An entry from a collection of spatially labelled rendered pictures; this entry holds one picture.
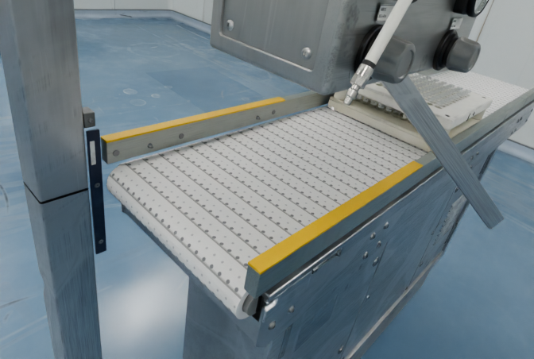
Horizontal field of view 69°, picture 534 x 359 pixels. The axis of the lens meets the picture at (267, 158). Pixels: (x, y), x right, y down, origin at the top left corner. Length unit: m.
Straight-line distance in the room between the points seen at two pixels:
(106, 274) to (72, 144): 1.18
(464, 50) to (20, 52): 0.41
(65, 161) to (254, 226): 0.24
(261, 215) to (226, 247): 0.07
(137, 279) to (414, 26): 1.47
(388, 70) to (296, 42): 0.05
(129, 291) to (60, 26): 1.25
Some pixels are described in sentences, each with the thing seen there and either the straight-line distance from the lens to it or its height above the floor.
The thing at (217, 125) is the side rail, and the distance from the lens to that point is 0.62.
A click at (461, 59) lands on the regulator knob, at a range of 0.35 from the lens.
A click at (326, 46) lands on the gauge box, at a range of 0.22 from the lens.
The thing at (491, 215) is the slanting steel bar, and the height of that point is 0.93.
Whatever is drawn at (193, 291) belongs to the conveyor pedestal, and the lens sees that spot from 0.74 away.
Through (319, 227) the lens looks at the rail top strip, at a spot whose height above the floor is 0.95.
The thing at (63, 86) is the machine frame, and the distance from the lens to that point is 0.49.
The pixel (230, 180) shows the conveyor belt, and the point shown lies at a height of 0.91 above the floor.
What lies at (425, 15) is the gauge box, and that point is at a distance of 0.30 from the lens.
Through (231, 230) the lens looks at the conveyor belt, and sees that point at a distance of 0.44.
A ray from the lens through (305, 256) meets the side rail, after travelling 0.40.
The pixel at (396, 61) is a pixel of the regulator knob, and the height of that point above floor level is 1.15.
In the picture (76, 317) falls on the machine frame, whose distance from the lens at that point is 0.71.
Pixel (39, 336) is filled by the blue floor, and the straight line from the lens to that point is 1.54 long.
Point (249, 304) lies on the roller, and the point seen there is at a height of 0.90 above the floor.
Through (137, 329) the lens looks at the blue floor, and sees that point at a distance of 1.49.
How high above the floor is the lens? 1.19
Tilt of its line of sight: 29 degrees down
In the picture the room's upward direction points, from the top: 10 degrees clockwise
